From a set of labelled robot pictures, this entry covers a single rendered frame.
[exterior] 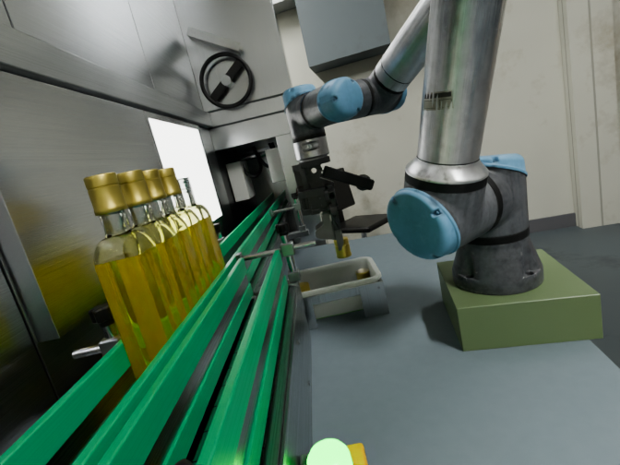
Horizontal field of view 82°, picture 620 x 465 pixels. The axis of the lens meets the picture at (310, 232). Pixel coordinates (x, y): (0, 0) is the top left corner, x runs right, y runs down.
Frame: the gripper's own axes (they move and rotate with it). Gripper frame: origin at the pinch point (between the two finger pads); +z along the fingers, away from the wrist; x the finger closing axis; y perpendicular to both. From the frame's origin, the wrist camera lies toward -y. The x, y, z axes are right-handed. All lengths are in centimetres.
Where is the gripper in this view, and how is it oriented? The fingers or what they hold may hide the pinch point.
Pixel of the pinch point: (341, 242)
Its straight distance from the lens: 84.7
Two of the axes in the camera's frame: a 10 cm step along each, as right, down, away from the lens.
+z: 2.2, 9.5, 2.1
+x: -0.2, 2.2, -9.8
